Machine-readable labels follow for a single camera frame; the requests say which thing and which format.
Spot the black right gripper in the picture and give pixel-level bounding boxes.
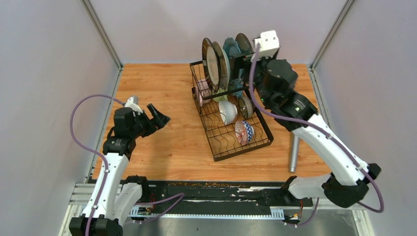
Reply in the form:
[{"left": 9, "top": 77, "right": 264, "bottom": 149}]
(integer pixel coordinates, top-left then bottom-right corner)
[{"left": 231, "top": 51, "right": 277, "bottom": 106}]

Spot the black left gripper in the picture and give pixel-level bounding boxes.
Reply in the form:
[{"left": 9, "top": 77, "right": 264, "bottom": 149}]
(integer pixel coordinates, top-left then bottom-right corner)
[{"left": 129, "top": 104, "right": 171, "bottom": 139}]

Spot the blue-grey ceramic plate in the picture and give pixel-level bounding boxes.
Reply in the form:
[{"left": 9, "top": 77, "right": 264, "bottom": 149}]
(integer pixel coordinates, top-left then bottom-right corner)
[{"left": 235, "top": 32, "right": 253, "bottom": 55}]

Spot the light blue flower plate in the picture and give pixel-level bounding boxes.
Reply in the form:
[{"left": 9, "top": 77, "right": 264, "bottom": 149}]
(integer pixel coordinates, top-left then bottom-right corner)
[{"left": 212, "top": 41, "right": 230, "bottom": 91}]

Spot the teal scalloped plate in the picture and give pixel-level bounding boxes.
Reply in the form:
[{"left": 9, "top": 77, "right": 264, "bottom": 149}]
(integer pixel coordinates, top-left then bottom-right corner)
[{"left": 223, "top": 37, "right": 242, "bottom": 82}]

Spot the black bottom plate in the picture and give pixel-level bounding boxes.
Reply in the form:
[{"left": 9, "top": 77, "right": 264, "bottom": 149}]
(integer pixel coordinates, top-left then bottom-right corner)
[{"left": 202, "top": 37, "right": 220, "bottom": 93}]

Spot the light green mug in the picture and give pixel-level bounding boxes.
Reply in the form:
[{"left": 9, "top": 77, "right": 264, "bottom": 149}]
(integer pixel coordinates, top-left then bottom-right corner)
[{"left": 213, "top": 95, "right": 228, "bottom": 103}]

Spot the patterned ceramic bowl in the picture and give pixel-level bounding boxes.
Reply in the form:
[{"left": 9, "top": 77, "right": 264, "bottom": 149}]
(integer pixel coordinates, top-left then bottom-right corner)
[{"left": 238, "top": 96, "right": 254, "bottom": 119}]

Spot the white zigzag ceramic bowl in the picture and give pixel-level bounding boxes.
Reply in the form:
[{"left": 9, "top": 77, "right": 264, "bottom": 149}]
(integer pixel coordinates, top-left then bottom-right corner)
[{"left": 218, "top": 100, "right": 238, "bottom": 125}]

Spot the pink ceramic mug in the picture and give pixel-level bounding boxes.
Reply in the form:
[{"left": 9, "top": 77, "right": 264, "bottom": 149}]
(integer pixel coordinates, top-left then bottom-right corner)
[{"left": 195, "top": 80, "right": 211, "bottom": 107}]

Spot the red and blue patterned bowl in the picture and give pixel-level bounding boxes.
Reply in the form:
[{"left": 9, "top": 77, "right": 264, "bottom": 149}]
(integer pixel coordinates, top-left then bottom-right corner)
[{"left": 235, "top": 120, "right": 255, "bottom": 146}]

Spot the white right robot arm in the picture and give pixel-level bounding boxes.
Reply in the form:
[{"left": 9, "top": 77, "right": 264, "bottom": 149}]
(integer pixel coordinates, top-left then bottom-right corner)
[{"left": 231, "top": 54, "right": 381, "bottom": 208}]

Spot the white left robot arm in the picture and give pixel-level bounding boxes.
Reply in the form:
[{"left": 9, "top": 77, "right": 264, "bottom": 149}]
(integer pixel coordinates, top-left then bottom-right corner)
[{"left": 69, "top": 104, "right": 171, "bottom": 236}]

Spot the silver microphone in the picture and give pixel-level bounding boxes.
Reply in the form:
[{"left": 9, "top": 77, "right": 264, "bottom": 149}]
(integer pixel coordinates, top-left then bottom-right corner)
[{"left": 289, "top": 134, "right": 300, "bottom": 173}]

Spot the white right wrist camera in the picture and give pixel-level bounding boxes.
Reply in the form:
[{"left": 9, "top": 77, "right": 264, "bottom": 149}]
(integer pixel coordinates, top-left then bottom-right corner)
[{"left": 253, "top": 30, "right": 280, "bottom": 59}]

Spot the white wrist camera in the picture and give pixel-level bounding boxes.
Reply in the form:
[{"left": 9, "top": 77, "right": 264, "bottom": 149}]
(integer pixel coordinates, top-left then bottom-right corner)
[
  {"left": 124, "top": 95, "right": 143, "bottom": 114},
  {"left": 253, "top": 30, "right": 280, "bottom": 59}
]

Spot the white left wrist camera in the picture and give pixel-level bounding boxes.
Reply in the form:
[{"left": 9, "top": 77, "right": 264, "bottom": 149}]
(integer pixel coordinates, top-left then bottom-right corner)
[{"left": 124, "top": 95, "right": 143, "bottom": 114}]

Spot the black wire dish rack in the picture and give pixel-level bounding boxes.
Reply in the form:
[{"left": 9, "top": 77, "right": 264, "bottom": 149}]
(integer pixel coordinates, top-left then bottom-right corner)
[{"left": 189, "top": 61, "right": 274, "bottom": 162}]

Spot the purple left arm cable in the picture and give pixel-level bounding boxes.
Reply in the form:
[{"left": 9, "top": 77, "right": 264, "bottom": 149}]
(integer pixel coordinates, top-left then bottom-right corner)
[{"left": 70, "top": 94, "right": 126, "bottom": 236}]

